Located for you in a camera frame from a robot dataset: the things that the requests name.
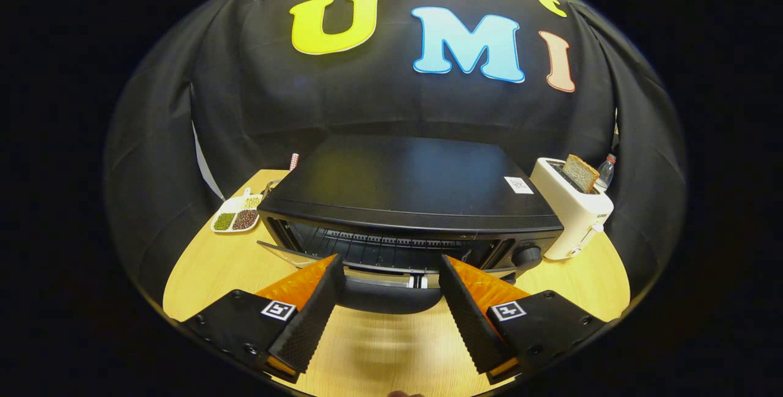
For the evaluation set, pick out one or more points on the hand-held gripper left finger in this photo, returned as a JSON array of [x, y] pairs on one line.
[[312, 323]]

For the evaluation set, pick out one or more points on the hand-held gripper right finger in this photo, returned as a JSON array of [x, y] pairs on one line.
[[468, 323]]

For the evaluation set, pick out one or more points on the black toaster oven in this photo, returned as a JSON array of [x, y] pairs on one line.
[[404, 183]]

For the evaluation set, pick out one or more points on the white pop-up toaster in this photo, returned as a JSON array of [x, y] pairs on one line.
[[575, 213]]

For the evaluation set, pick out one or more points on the white divided dish of beans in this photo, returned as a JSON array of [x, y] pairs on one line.
[[235, 219]]

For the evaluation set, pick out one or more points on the small metal utensil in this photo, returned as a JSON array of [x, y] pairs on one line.
[[272, 187]]

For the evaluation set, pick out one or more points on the small red checkered stick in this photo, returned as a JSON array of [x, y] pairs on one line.
[[294, 161]]

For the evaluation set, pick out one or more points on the brown bread slice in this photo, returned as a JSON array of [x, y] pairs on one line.
[[580, 174]]

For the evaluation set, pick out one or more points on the clear red label water bottle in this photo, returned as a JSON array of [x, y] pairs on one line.
[[607, 172]]

